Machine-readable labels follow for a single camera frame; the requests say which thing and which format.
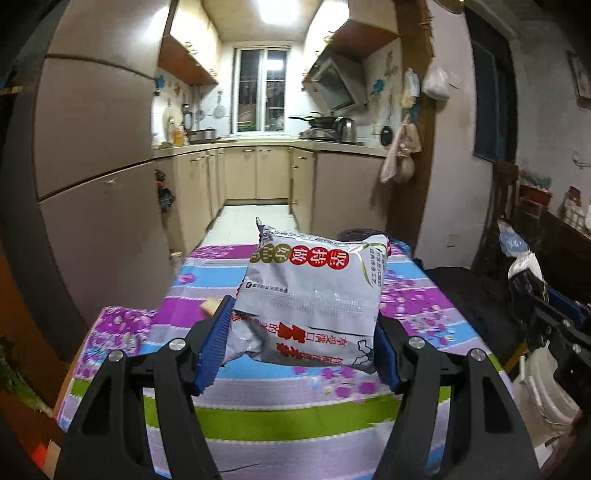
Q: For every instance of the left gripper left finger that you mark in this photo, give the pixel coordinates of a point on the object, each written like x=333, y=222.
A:
x=107, y=437

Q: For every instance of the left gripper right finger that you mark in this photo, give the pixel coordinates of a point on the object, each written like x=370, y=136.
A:
x=457, y=418

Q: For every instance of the yellow sponge block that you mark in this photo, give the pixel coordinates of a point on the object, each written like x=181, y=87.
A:
x=209, y=306

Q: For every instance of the grey white snack bag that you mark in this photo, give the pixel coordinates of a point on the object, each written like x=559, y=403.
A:
x=309, y=301

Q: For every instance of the beige kitchen base cabinets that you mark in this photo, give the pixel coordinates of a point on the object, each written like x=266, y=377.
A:
x=327, y=187

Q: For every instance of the kitchen window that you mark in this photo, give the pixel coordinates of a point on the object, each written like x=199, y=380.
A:
x=259, y=90

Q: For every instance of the black cloth pile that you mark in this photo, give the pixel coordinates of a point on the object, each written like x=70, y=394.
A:
x=487, y=306

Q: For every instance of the white plastic bucket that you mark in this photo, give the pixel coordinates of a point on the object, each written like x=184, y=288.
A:
x=541, y=394

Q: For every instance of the dark wooden dining table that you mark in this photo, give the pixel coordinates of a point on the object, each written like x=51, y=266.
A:
x=563, y=252

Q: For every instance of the dark wooden chair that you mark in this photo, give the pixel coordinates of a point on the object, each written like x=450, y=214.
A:
x=502, y=206

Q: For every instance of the floral striped tablecloth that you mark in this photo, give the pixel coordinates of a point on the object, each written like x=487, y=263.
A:
x=265, y=421

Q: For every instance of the dark blue window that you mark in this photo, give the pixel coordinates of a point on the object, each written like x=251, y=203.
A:
x=496, y=91

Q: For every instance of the hanging beige cloth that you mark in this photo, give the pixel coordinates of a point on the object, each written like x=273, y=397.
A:
x=399, y=166

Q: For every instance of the beige refrigerator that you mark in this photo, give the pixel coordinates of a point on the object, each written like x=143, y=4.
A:
x=80, y=219

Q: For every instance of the white hanging plastic bag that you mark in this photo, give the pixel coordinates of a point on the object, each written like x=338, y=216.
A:
x=436, y=83

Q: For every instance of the steel kettle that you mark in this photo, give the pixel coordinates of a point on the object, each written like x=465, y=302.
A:
x=345, y=129

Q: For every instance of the black wok pan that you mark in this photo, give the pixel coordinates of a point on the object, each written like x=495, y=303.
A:
x=319, y=121

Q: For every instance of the steel range hood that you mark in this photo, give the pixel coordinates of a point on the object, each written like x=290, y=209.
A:
x=340, y=82

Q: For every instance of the ceiling light panel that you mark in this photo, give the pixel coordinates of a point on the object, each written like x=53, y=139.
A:
x=280, y=13

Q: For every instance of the framed wall picture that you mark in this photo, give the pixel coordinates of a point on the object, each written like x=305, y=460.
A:
x=581, y=80

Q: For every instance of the upper kitchen wall cabinets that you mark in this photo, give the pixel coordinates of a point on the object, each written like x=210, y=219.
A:
x=190, y=49

